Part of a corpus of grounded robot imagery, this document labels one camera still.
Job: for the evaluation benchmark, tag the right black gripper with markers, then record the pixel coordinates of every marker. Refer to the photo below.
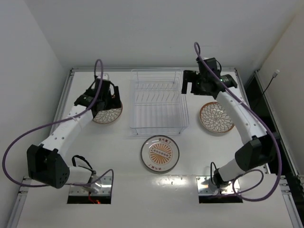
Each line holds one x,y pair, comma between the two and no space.
190,79

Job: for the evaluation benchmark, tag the metal base plate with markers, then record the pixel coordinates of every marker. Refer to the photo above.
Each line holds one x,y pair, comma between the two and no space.
206,188
100,188

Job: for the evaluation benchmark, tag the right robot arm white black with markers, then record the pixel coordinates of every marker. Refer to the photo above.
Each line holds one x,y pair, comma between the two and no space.
259,144

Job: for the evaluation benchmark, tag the floral brown-rimmed plate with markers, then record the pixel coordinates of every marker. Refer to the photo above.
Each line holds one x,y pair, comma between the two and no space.
214,118
108,116

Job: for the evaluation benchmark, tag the sunburst plate with green rim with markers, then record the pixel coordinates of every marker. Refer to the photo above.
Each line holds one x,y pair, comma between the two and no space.
160,154

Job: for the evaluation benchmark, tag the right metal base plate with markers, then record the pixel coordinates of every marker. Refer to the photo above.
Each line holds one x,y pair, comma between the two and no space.
206,188

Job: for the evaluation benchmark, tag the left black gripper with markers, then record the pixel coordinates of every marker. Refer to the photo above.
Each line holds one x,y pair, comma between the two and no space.
113,99

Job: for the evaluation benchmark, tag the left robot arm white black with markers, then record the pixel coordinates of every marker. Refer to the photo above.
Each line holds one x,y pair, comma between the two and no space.
46,162

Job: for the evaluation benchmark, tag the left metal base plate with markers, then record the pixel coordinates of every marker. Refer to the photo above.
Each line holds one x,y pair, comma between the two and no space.
100,188

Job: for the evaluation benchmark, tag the aluminium frame rail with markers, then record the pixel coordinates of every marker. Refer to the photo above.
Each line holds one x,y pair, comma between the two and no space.
64,95

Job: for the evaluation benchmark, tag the white wire dish rack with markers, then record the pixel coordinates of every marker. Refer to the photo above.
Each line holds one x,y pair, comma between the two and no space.
158,106

